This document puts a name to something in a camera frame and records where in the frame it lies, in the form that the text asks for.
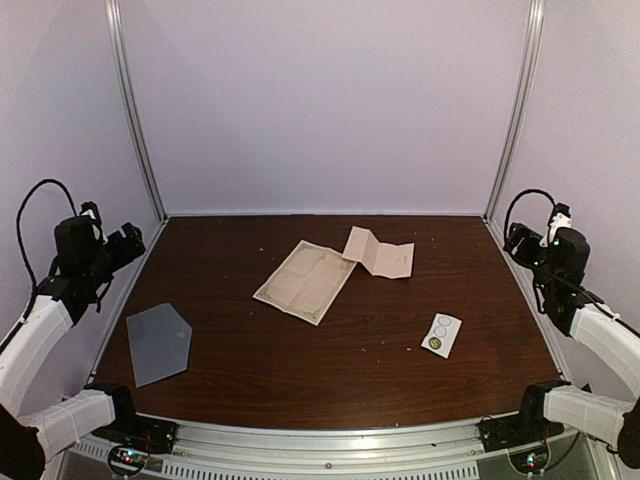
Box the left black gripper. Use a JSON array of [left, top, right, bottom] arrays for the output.
[[84, 223, 144, 288]]

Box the grey-blue envelope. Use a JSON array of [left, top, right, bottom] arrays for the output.
[[126, 303, 193, 388]]

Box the beige letter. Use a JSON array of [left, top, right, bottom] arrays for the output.
[[342, 226, 415, 280]]

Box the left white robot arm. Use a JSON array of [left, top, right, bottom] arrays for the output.
[[1, 215, 145, 479]]

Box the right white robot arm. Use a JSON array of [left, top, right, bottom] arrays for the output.
[[504, 223, 639, 469]]

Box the white sticker sheet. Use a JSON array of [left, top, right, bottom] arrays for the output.
[[421, 313, 462, 359]]

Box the ornate bordered paper sheet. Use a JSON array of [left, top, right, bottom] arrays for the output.
[[253, 240, 356, 326]]

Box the right black braided cable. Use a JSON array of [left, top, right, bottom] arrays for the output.
[[503, 188, 557, 251]]

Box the black braided cable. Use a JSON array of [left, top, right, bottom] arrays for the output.
[[16, 178, 79, 286], [503, 188, 557, 251]]

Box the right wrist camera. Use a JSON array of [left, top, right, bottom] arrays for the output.
[[539, 203, 572, 248]]

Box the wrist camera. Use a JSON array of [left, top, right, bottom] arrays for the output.
[[80, 201, 104, 241], [539, 203, 572, 248]]

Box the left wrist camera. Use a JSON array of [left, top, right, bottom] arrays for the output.
[[80, 201, 104, 241]]

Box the left black braided cable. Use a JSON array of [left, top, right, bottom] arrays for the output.
[[16, 178, 79, 286]]

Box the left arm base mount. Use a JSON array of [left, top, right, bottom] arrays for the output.
[[92, 414, 178, 477]]

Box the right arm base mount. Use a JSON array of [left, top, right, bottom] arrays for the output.
[[477, 413, 564, 477]]

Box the right aluminium frame post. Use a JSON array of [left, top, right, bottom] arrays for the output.
[[483, 0, 546, 224]]

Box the aluminium frame post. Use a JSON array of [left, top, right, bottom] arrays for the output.
[[483, 0, 546, 224], [103, 0, 168, 224]]

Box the front aluminium rail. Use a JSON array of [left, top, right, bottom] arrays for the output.
[[59, 389, 621, 480]]

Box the left aluminium frame post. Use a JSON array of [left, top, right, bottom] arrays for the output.
[[103, 0, 168, 224]]

